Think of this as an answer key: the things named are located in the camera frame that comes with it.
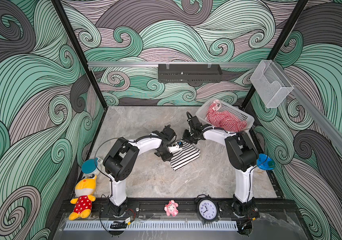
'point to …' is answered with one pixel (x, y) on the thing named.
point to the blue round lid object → (265, 162)
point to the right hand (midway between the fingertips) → (182, 138)
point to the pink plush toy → (171, 208)
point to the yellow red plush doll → (84, 192)
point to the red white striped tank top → (224, 119)
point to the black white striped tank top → (187, 154)
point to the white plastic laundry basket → (222, 106)
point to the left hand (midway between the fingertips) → (168, 156)
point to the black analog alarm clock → (207, 208)
